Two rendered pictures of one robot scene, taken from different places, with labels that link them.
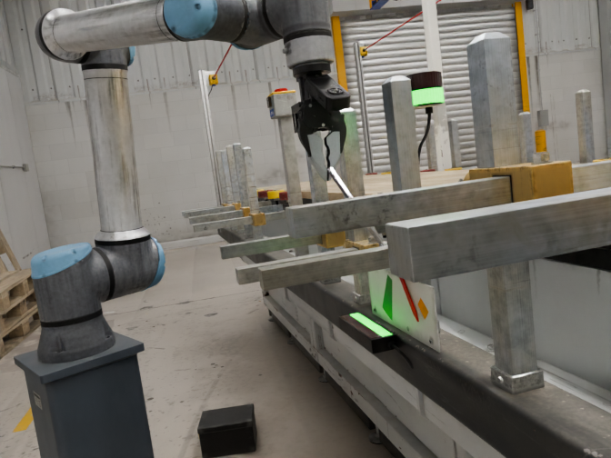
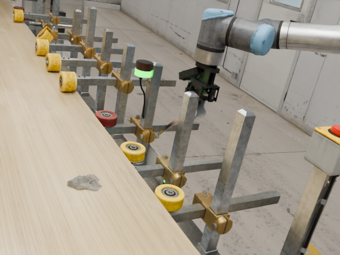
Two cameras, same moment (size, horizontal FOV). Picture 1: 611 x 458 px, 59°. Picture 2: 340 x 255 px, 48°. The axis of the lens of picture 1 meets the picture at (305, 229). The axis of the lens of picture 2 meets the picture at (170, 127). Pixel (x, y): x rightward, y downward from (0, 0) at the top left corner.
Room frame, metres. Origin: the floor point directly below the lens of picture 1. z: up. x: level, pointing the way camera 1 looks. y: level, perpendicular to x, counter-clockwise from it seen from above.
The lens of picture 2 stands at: (2.18, -0.50, 1.46)
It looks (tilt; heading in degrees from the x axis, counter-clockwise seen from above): 23 degrees down; 162
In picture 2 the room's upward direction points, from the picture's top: 12 degrees clockwise
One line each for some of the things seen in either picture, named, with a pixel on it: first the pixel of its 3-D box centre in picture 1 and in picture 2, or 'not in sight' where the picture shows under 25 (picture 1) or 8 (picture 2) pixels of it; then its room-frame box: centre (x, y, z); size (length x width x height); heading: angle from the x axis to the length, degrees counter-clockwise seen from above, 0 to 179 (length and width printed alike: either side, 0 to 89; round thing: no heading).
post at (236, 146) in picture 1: (243, 194); not in sight; (2.58, 0.27, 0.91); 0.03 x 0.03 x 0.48; 15
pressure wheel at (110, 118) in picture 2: not in sight; (104, 127); (0.88, -0.32, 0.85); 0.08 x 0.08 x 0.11
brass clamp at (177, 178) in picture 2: (365, 252); (170, 171); (1.10, -0.12, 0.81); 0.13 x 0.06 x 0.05; 15
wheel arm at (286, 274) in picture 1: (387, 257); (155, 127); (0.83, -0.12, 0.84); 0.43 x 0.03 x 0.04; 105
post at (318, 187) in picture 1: (320, 198); (223, 190); (1.37, -0.05, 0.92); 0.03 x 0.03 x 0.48; 15
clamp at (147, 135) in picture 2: not in sight; (141, 129); (0.86, -0.18, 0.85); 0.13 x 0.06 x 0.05; 15
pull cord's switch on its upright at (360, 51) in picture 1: (368, 122); not in sight; (3.88, -0.54, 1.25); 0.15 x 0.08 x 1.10; 15
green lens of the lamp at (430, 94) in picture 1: (424, 97); (143, 72); (0.90, -0.22, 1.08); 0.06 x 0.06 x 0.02
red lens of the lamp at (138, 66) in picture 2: (423, 82); (144, 65); (0.90, -0.22, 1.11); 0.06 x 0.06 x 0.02
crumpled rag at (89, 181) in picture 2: not in sight; (85, 179); (1.33, -0.42, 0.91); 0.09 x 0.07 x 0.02; 88
